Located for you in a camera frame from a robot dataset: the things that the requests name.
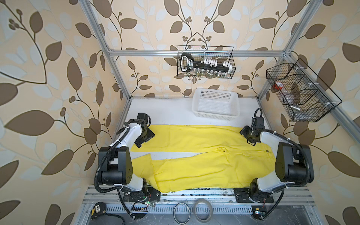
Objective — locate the black wire basket back wall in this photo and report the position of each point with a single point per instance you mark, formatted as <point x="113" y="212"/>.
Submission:
<point x="209" y="74"/>

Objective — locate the red item in basket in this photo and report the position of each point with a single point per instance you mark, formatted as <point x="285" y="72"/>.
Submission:
<point x="278" y="86"/>

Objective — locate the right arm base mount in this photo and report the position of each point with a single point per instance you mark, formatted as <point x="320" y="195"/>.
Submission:
<point x="244" y="195"/>

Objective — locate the yellow black tape measure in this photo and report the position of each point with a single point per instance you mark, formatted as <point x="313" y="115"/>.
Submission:
<point x="98" y="210"/>

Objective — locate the grey tape roll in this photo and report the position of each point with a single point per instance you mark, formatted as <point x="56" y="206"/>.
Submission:
<point x="203" y="211"/>

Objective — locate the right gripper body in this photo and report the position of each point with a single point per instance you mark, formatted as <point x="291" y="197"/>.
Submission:
<point x="247" y="132"/>

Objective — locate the black wire basket wall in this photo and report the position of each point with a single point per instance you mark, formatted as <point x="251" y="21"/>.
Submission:
<point x="306" y="97"/>
<point x="209" y="74"/>

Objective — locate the black socket set holder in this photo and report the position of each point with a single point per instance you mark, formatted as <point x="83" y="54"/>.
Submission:
<point x="191" y="61"/>

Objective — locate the yellow trousers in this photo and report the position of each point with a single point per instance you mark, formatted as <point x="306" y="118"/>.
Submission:
<point x="181" y="157"/>

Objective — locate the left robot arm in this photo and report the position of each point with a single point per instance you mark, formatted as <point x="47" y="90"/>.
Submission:
<point x="115" y="170"/>

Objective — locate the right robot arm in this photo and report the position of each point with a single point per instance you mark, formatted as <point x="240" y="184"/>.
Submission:
<point x="293" y="162"/>

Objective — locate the black wire basket right wall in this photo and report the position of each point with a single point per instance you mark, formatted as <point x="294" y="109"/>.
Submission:
<point x="306" y="97"/>

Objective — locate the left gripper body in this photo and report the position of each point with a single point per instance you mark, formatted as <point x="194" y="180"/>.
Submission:
<point x="145" y="137"/>

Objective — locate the white plastic basket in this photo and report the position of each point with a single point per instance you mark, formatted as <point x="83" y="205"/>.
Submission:
<point x="215" y="104"/>

